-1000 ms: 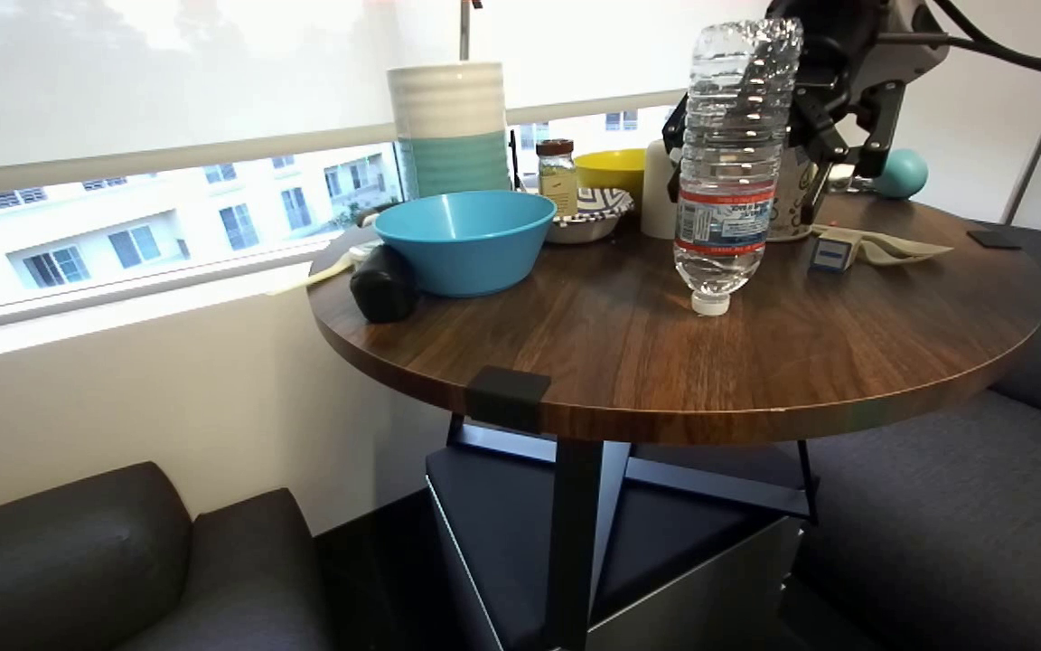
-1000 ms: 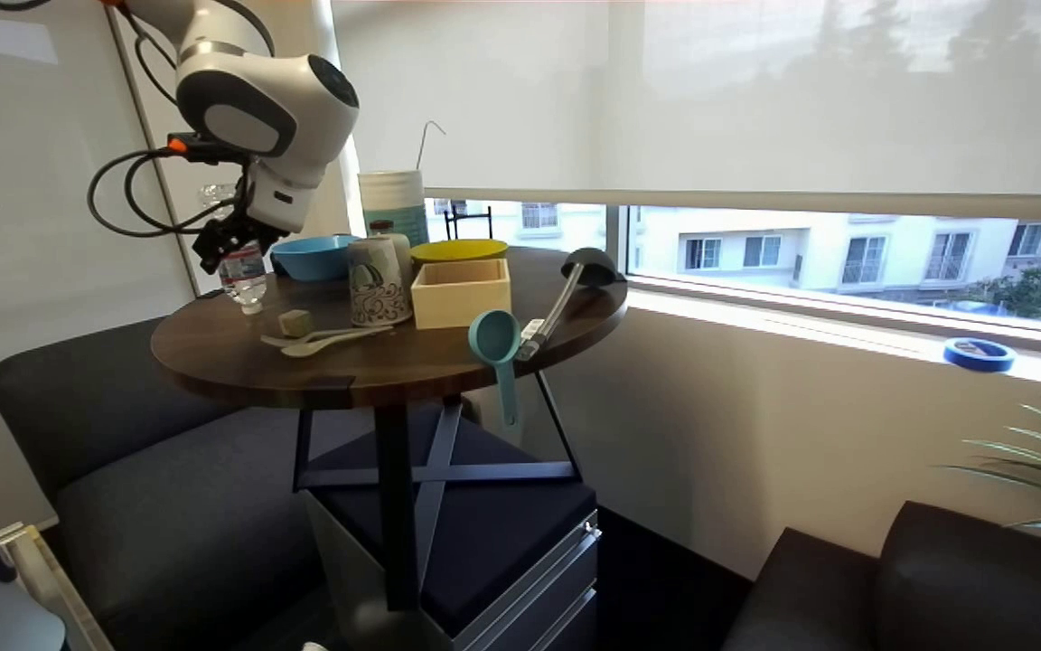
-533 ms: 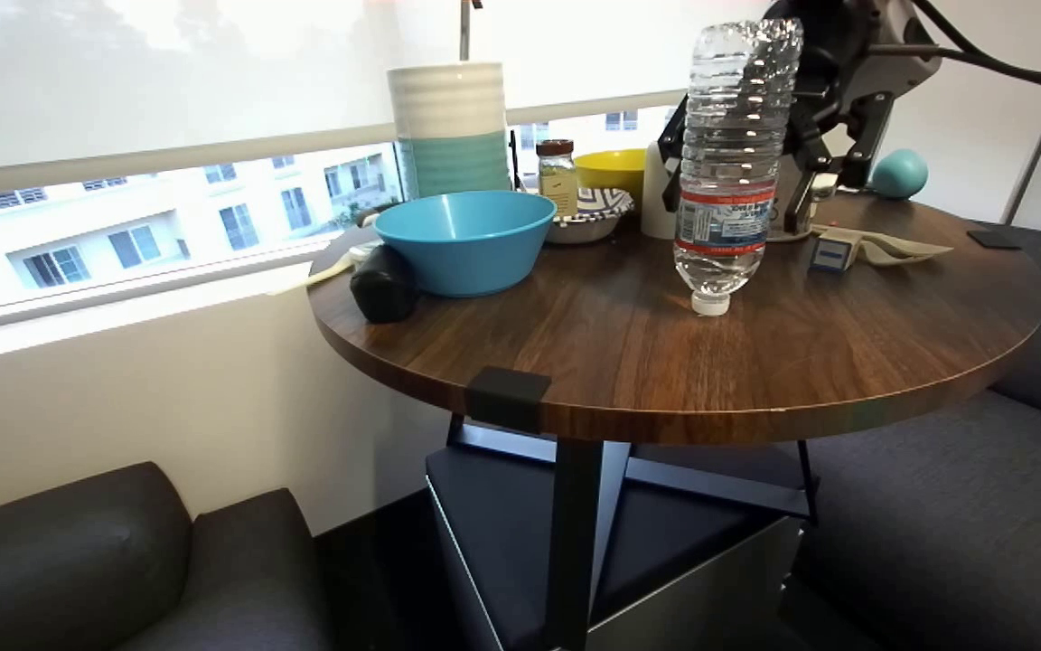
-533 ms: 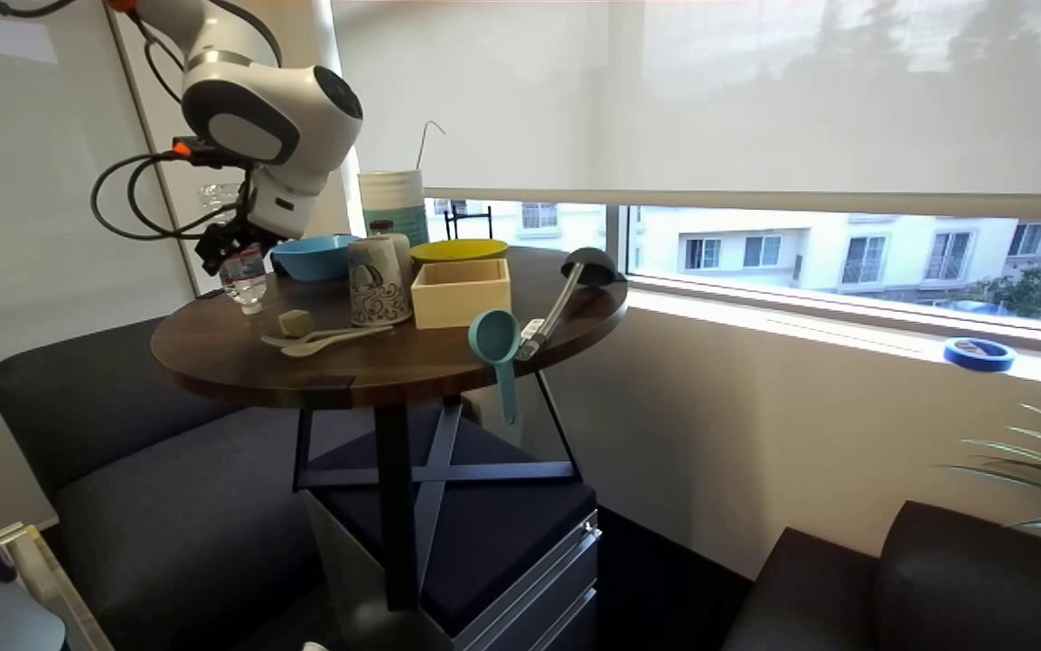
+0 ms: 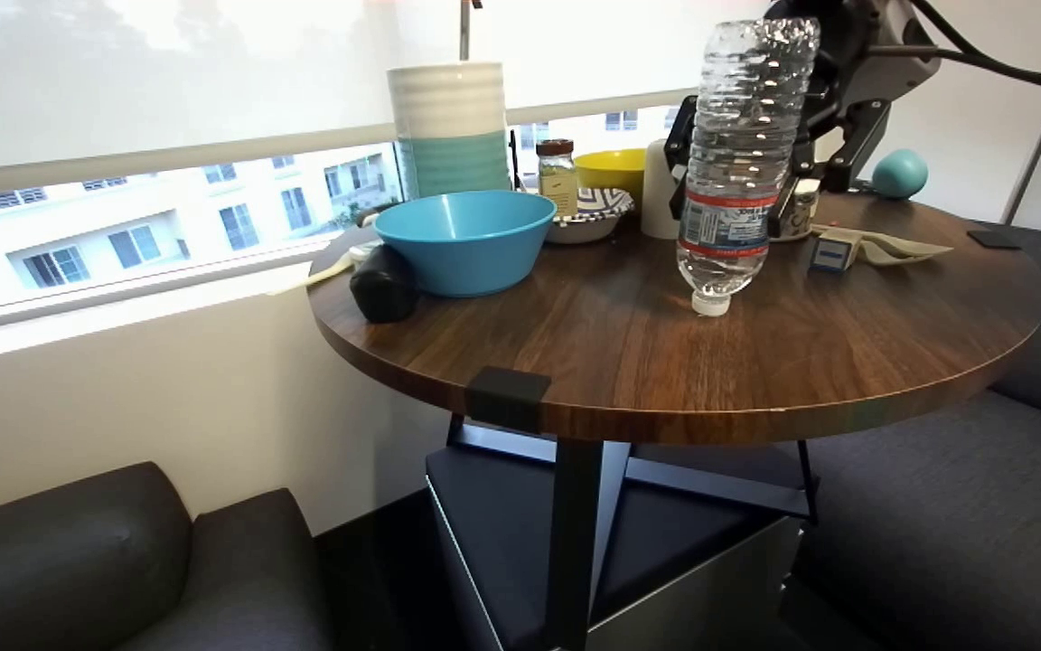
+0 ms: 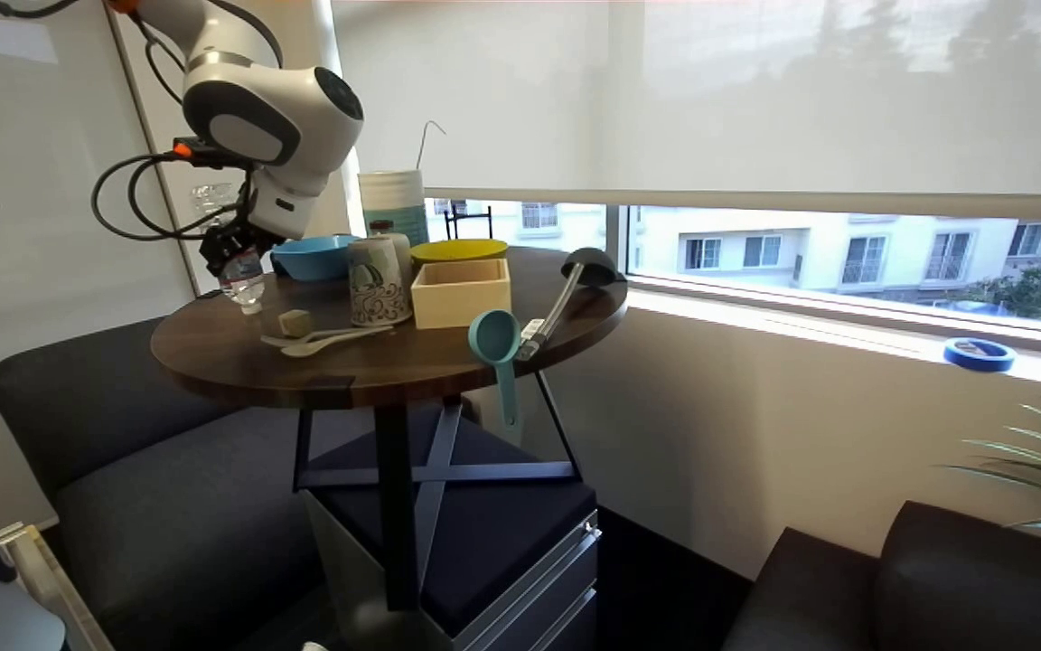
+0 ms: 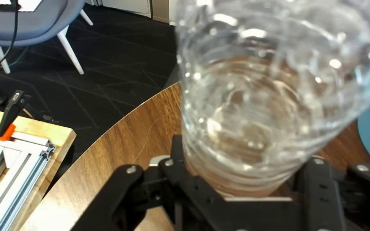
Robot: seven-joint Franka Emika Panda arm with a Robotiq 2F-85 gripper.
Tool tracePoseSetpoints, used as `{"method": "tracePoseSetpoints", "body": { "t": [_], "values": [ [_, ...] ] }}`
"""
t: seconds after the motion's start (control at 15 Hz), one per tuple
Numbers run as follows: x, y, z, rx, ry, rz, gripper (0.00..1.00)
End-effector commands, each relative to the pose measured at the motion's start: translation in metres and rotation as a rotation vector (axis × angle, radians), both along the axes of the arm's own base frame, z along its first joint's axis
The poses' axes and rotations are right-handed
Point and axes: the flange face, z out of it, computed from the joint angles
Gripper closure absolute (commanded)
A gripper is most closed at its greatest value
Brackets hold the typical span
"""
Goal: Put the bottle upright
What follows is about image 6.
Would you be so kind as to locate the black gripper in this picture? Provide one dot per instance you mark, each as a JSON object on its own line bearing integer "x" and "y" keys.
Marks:
{"x": 236, "y": 245}

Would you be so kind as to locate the clear plastic water bottle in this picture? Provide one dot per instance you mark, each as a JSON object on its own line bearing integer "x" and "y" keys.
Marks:
{"x": 242, "y": 293}

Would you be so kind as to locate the blue bowl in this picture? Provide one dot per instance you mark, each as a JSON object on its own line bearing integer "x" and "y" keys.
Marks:
{"x": 312, "y": 260}

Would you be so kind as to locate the small wooden cube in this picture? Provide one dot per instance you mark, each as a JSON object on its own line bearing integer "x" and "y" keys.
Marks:
{"x": 294, "y": 325}

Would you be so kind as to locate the white plastic fork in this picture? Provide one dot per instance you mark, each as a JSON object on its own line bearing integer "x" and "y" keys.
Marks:
{"x": 346, "y": 332}

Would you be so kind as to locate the white and teal canister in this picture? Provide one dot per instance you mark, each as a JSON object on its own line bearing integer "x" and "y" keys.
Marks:
{"x": 390, "y": 204}

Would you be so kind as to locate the yellow plate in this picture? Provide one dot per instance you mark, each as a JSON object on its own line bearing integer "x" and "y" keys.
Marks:
{"x": 457, "y": 251}

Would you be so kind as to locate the white wooden box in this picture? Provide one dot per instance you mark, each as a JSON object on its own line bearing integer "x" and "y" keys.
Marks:
{"x": 462, "y": 293}

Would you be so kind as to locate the dark gray sofa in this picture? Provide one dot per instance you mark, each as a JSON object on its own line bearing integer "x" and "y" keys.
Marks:
{"x": 147, "y": 483}

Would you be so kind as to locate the teal measuring scoop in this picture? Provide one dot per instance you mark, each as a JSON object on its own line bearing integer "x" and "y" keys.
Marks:
{"x": 493, "y": 338}

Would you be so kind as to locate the black metal table base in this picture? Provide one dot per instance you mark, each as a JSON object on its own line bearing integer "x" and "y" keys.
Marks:
{"x": 394, "y": 507}

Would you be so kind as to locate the gray filing cabinet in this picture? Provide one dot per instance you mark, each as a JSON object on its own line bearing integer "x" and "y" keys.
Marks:
{"x": 523, "y": 555}

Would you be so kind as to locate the white roller blind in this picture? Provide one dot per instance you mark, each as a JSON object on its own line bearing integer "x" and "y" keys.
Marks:
{"x": 725, "y": 96}

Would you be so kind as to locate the blue dish on sill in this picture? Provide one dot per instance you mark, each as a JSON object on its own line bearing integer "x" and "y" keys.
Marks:
{"x": 977, "y": 357}

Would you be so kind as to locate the dark armchair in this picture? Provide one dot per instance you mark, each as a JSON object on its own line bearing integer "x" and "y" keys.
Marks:
{"x": 940, "y": 590}

